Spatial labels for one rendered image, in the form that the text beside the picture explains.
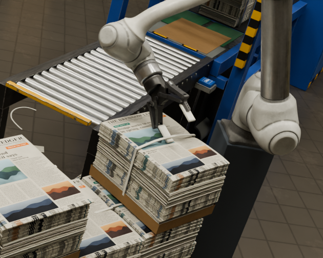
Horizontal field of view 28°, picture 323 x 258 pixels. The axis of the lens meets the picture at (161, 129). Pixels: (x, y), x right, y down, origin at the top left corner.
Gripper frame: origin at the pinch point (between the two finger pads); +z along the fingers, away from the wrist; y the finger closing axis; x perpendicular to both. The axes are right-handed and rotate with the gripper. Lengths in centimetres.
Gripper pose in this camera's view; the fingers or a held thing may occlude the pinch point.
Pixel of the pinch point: (179, 129)
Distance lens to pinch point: 218.0
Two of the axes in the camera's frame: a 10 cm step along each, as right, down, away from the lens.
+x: -7.2, 1.5, -6.8
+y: -5.2, 5.3, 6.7
